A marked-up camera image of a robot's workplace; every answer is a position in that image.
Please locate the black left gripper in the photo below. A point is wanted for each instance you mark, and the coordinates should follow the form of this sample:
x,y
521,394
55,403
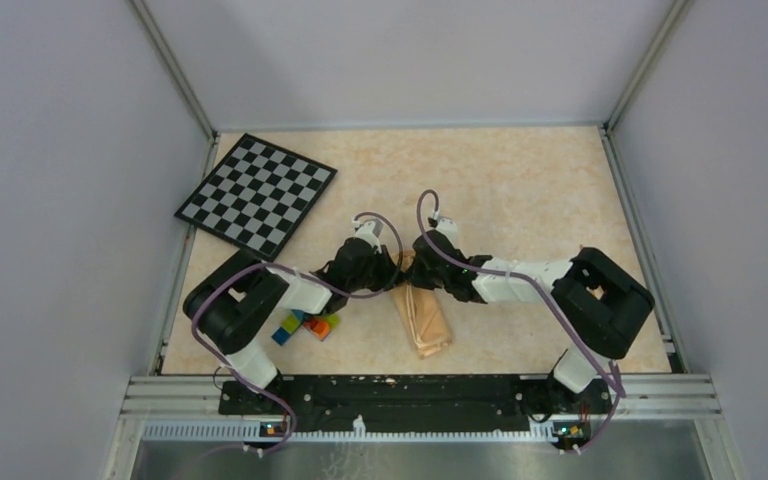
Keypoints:
x,y
388,268

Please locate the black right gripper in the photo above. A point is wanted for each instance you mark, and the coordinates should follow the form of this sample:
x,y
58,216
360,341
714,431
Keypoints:
x,y
414,276

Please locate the orange cloth napkin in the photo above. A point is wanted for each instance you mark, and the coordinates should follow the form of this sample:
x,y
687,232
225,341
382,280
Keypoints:
x,y
422,317

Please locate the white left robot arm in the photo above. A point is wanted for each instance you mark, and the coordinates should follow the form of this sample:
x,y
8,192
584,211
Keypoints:
x,y
232,304

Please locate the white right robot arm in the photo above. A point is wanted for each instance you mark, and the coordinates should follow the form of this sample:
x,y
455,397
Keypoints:
x,y
597,303

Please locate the colourful toy block pile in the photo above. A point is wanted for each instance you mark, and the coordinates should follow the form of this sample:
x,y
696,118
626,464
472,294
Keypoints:
x,y
319,326

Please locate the black white checkerboard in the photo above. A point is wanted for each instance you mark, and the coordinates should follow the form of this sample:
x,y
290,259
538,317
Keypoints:
x,y
257,196

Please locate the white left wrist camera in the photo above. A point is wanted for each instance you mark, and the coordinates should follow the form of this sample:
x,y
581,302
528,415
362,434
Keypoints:
x,y
369,231

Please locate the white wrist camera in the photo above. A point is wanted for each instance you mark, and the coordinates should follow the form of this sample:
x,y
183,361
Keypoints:
x,y
446,227
369,231

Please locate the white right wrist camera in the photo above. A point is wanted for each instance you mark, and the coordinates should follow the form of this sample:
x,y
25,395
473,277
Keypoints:
x,y
446,227

